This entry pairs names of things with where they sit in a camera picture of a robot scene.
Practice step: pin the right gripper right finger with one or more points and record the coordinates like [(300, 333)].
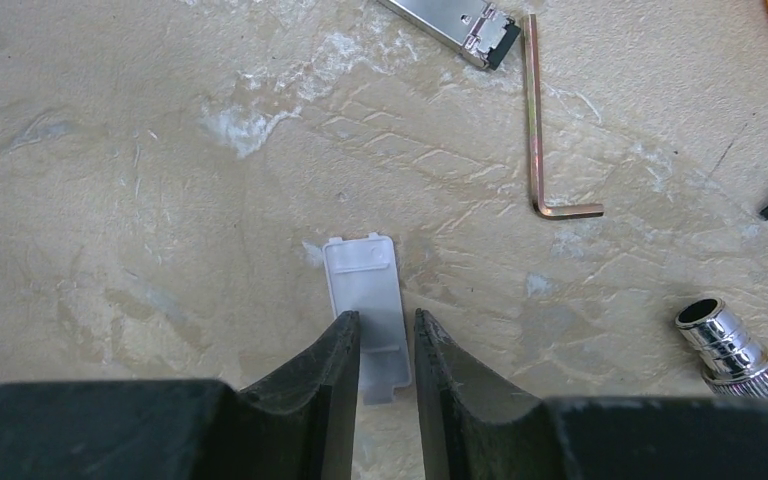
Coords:
[(475, 424)]

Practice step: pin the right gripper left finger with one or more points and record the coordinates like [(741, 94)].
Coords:
[(295, 423)]

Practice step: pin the white battery cover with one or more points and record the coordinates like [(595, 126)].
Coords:
[(362, 276)]

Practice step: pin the silver metal fitting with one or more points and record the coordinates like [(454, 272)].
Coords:
[(734, 361)]

